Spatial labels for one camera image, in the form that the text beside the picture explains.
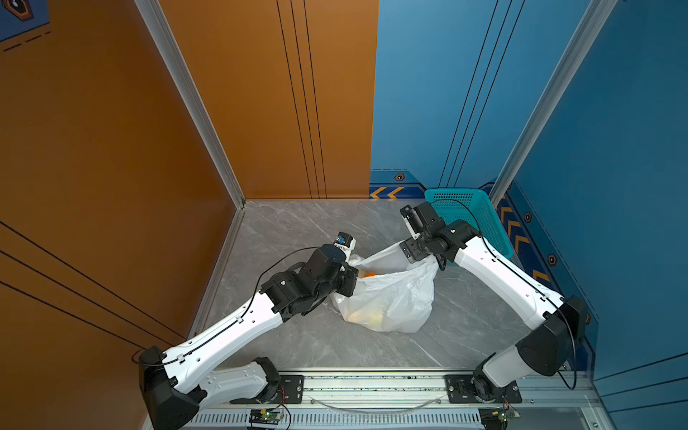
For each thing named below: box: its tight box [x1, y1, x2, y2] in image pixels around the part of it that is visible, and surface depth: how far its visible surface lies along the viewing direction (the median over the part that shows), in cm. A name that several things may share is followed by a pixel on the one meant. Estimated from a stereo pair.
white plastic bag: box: [333, 240, 439, 334], surface depth 78 cm
